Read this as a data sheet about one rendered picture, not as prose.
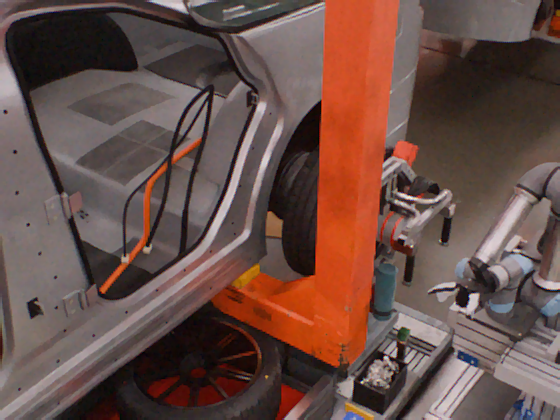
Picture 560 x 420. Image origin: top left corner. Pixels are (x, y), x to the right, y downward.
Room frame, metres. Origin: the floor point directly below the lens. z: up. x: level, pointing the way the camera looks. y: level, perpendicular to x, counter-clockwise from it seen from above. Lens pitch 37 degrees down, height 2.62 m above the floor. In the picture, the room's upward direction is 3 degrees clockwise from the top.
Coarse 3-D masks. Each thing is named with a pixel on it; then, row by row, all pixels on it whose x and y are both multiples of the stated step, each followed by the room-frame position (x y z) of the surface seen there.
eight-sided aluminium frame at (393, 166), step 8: (392, 160) 2.73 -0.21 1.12; (400, 160) 2.73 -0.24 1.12; (384, 168) 2.68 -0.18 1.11; (392, 168) 2.66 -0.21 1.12; (400, 168) 2.71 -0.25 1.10; (408, 168) 2.78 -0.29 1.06; (384, 176) 2.60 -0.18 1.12; (392, 176) 2.65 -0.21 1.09; (400, 176) 2.82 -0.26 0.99; (408, 176) 2.78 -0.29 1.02; (384, 184) 2.59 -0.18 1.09; (408, 184) 2.85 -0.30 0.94; (400, 200) 2.87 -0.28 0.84; (408, 216) 2.84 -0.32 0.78; (384, 248) 2.77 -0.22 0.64; (384, 256) 2.74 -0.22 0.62; (392, 256) 2.73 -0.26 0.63; (376, 264) 2.69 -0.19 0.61; (376, 272) 2.62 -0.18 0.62
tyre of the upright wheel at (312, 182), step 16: (384, 160) 2.76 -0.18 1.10; (304, 176) 2.60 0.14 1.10; (304, 192) 2.55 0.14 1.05; (288, 208) 2.53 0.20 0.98; (304, 208) 2.51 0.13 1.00; (288, 224) 2.51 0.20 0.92; (304, 224) 2.48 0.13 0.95; (288, 240) 2.50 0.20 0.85; (304, 240) 2.46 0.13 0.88; (288, 256) 2.51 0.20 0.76; (304, 256) 2.46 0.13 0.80; (304, 272) 2.52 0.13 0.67
